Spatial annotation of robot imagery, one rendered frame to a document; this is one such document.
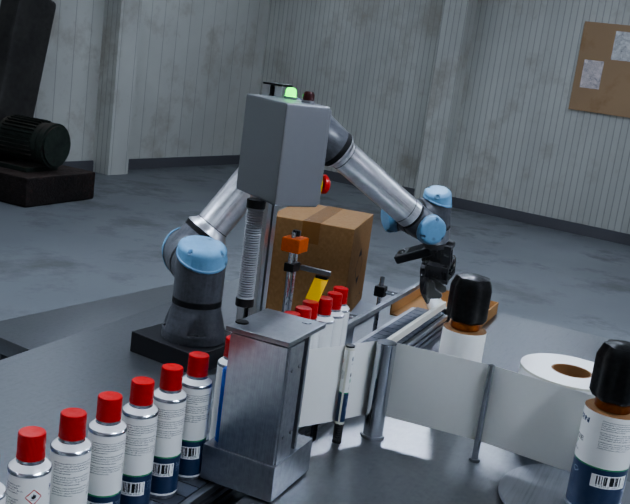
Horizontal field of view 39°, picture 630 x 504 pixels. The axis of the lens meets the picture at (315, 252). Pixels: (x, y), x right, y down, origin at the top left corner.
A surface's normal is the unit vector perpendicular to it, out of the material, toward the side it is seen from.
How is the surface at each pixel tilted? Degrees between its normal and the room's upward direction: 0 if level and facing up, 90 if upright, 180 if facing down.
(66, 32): 90
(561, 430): 90
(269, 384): 90
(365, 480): 0
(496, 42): 90
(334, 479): 0
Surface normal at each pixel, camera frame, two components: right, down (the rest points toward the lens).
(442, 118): -0.54, 0.11
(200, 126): 0.83, 0.22
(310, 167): 0.50, 0.25
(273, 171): -0.86, 0.00
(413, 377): -0.35, 0.16
